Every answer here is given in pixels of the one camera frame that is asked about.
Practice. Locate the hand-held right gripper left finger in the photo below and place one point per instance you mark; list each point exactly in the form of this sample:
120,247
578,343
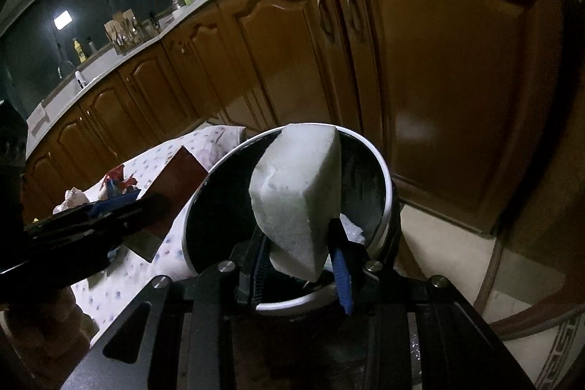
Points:
258,280

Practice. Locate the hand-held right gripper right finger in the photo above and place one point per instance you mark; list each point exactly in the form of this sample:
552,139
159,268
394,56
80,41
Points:
342,280

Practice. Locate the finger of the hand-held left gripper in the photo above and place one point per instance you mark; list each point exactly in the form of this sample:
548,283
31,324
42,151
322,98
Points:
141,214
109,206

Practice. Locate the brown cardboard piece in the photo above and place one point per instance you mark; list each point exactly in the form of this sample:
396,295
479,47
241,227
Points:
178,180

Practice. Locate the black bin with silver rim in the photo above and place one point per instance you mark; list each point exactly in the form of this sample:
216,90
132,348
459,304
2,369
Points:
219,212

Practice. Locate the white foam block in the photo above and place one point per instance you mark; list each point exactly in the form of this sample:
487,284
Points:
297,198

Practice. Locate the person's left hand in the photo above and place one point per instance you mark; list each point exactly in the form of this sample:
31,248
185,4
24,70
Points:
55,321

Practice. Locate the red and blue wrapper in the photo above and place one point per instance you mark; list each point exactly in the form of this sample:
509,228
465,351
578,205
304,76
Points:
116,182

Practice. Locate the crumpled white tissue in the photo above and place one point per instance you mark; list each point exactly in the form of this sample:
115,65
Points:
73,198

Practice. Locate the dotted white tablecloth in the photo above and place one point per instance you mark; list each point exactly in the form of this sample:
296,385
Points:
123,280

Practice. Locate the white dish towel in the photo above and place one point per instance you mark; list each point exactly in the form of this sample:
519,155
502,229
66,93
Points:
36,118

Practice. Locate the metal faucet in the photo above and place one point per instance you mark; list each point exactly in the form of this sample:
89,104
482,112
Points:
68,72

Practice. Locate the yellow bottle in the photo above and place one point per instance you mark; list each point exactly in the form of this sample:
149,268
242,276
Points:
80,51

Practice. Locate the bright rectangular light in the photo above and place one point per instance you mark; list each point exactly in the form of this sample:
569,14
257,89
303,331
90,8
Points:
61,20

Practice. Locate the wooden utensil rack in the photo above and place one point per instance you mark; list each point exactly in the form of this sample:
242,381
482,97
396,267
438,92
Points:
125,31

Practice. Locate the wooden lower kitchen cabinets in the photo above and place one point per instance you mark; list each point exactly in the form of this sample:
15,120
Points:
434,74

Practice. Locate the wooden chair frame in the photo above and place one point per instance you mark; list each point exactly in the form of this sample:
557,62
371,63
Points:
539,312

